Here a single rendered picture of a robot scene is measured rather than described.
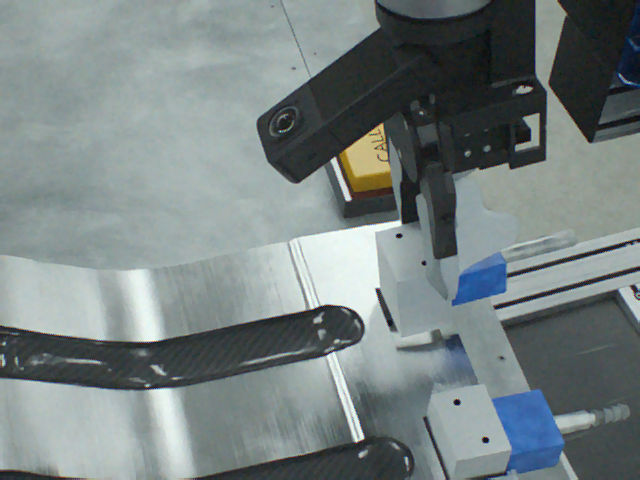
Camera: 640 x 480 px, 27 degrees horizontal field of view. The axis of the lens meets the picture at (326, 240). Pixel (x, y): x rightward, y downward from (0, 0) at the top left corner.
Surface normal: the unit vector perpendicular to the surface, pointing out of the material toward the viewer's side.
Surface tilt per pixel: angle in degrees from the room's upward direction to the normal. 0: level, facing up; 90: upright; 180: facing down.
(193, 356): 9
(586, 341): 0
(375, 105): 84
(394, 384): 0
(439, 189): 57
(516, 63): 82
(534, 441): 0
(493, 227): 71
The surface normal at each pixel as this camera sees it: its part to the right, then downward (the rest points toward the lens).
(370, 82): -0.56, -0.50
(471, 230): 0.24, 0.50
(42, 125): 0.07, -0.65
